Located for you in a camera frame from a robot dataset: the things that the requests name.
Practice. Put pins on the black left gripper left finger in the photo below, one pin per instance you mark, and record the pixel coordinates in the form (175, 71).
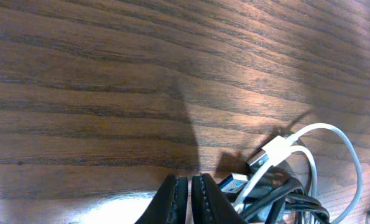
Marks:
(169, 204)

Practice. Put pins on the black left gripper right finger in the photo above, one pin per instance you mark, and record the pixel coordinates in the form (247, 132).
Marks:
(209, 204)

